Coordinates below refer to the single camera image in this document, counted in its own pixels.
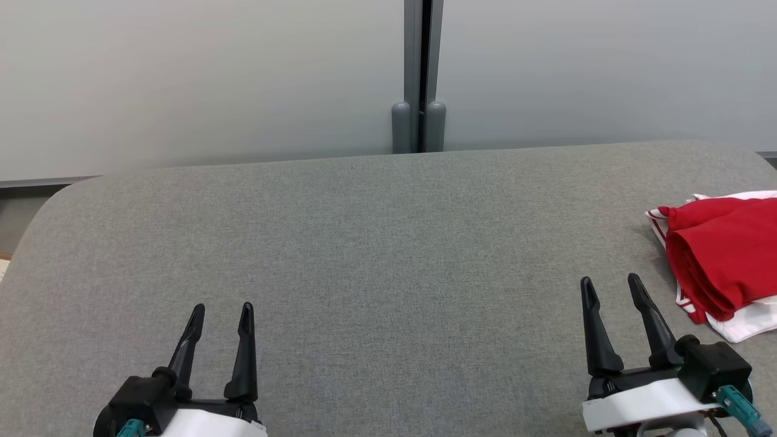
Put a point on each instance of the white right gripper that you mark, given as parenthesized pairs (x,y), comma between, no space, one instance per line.
(637,400)

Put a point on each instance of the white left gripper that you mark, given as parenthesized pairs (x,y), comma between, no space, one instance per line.
(212,425)

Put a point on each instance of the red Bulls basketball jersey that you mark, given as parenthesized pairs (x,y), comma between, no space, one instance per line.
(728,255)

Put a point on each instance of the grey baseboard strip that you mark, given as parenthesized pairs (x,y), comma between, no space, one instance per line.
(768,155)
(42,181)

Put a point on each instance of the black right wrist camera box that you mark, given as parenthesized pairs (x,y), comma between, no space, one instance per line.
(716,367)

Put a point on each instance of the grey cylindrical post bumper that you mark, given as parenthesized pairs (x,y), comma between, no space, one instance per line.
(436,128)
(401,130)

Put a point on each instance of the grey partition post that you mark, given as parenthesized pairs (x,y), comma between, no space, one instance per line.
(414,54)

